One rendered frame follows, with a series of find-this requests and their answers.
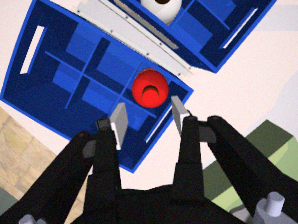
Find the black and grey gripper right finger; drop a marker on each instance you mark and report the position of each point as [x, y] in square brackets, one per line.
[257, 181]

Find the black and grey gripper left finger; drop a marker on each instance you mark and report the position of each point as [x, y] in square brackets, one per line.
[51, 197]

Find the blue crate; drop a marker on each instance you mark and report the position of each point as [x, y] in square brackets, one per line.
[202, 28]
[43, 93]

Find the white bottle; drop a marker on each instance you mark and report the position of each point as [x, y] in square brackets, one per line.
[166, 10]

